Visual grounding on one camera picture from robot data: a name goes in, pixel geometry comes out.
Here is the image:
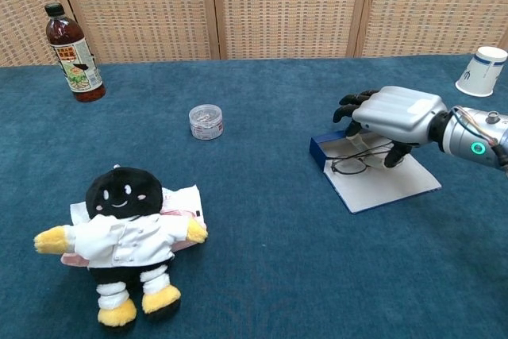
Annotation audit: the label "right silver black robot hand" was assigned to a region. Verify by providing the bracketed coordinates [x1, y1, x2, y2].
[332, 85, 448, 169]

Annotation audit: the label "black wire eyeglasses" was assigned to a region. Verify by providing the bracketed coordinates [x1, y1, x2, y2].
[329, 143, 394, 176]

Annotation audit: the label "blue packet with glasses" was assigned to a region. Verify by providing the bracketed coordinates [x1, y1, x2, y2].
[309, 129, 443, 214]

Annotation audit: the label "white paper cup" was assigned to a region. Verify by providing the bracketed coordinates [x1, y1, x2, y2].
[455, 46, 508, 98]

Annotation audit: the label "woven bamboo folding screen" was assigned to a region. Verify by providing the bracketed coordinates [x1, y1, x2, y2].
[0, 0, 508, 68]

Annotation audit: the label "blue carpet table cover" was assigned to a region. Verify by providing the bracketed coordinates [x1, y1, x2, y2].
[0, 52, 508, 339]

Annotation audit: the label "pink white tissue pack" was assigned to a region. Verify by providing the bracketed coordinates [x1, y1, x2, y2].
[59, 183, 208, 268]

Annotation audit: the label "black plush doll chef coat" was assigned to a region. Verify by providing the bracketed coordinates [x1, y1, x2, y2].
[33, 164, 209, 329]

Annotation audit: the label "dark sauce bottle with label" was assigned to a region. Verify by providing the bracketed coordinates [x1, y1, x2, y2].
[44, 2, 107, 103]

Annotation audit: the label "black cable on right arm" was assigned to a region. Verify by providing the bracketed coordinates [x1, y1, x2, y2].
[452, 105, 508, 175]

